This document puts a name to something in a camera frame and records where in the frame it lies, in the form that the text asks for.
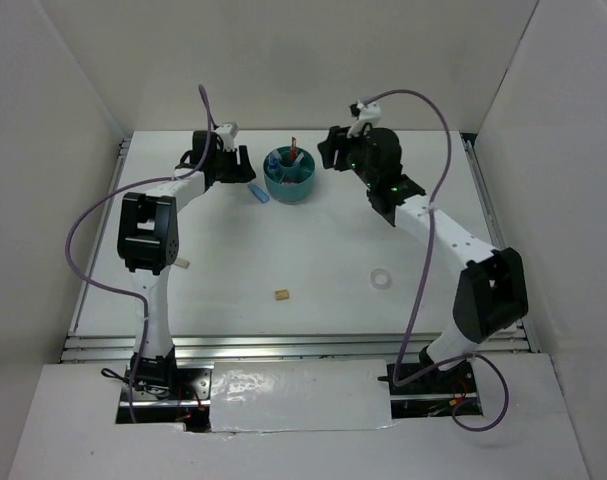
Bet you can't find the clear tape roll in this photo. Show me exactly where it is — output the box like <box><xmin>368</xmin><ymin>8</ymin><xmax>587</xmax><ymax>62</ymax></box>
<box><xmin>370</xmin><ymin>268</ymin><xmax>392</xmax><ymax>290</ymax></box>

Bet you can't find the blue eraser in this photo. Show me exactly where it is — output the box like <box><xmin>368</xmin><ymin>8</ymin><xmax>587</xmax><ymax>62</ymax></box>
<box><xmin>248</xmin><ymin>183</ymin><xmax>270</xmax><ymax>204</ymax></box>

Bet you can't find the purple cable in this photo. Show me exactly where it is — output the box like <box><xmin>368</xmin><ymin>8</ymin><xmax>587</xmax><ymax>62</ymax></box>
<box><xmin>64</xmin><ymin>83</ymin><xmax>224</xmax><ymax>426</ymax></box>
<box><xmin>392</xmin><ymin>89</ymin><xmax>510</xmax><ymax>432</ymax></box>

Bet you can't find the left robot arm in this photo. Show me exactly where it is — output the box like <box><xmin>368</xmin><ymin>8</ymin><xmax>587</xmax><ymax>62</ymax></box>
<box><xmin>117</xmin><ymin>122</ymin><xmax>256</xmax><ymax>399</ymax></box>

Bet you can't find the small brown eraser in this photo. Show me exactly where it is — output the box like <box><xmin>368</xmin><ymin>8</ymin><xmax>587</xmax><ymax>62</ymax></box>
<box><xmin>274</xmin><ymin>289</ymin><xmax>290</xmax><ymax>301</ymax></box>

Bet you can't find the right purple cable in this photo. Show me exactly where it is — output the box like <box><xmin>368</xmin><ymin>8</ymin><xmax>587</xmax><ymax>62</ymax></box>
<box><xmin>392</xmin><ymin>89</ymin><xmax>510</xmax><ymax>432</ymax></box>

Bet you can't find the red pen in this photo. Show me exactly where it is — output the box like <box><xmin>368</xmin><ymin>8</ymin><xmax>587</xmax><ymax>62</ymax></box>
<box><xmin>289</xmin><ymin>136</ymin><xmax>297</xmax><ymax>165</ymax></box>

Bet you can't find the white beige eraser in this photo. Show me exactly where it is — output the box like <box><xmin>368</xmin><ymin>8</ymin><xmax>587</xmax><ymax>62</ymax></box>
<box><xmin>175</xmin><ymin>258</ymin><xmax>190</xmax><ymax>269</ymax></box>

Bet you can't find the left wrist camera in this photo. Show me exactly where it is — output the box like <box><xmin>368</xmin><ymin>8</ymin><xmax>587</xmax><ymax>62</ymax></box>
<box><xmin>215</xmin><ymin>122</ymin><xmax>239</xmax><ymax>152</ymax></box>

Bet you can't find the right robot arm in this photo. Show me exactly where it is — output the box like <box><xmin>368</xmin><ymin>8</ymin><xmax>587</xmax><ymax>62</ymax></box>
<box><xmin>318</xmin><ymin>126</ymin><xmax>529</xmax><ymax>392</ymax></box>

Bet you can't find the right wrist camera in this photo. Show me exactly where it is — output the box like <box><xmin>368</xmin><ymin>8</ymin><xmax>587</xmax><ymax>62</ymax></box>
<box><xmin>347</xmin><ymin>101</ymin><xmax>382</xmax><ymax>138</ymax></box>

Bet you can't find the teal round divided organizer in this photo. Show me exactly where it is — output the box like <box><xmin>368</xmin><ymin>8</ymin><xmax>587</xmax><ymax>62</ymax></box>
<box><xmin>263</xmin><ymin>146</ymin><xmax>315</xmax><ymax>204</ymax></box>

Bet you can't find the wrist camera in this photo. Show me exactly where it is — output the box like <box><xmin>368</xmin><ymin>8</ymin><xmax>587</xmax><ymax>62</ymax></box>
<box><xmin>215</xmin><ymin>122</ymin><xmax>239</xmax><ymax>152</ymax></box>
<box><xmin>347</xmin><ymin>101</ymin><xmax>382</xmax><ymax>138</ymax></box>

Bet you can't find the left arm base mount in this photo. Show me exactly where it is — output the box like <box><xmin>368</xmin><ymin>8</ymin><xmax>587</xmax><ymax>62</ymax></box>
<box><xmin>101</xmin><ymin>357</ymin><xmax>214</xmax><ymax>431</ymax></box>

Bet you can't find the clear glue bottle blue cap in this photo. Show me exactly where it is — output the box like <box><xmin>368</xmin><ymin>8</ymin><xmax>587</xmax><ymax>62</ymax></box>
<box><xmin>265</xmin><ymin>149</ymin><xmax>282</xmax><ymax>182</ymax></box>

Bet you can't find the aluminium rail frame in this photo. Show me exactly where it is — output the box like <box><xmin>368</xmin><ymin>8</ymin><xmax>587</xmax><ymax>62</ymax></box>
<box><xmin>58</xmin><ymin>130</ymin><xmax>542</xmax><ymax>366</ymax></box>

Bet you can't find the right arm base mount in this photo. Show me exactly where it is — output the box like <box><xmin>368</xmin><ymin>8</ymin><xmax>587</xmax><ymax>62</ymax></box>
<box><xmin>378</xmin><ymin>361</ymin><xmax>482</xmax><ymax>419</ymax></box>

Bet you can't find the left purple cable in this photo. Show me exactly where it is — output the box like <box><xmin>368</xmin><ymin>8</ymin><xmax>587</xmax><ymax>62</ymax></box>
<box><xmin>64</xmin><ymin>83</ymin><xmax>224</xmax><ymax>426</ymax></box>

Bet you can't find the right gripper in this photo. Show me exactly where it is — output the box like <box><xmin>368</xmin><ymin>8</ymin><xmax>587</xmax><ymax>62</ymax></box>
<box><xmin>317</xmin><ymin>120</ymin><xmax>377</xmax><ymax>188</ymax></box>

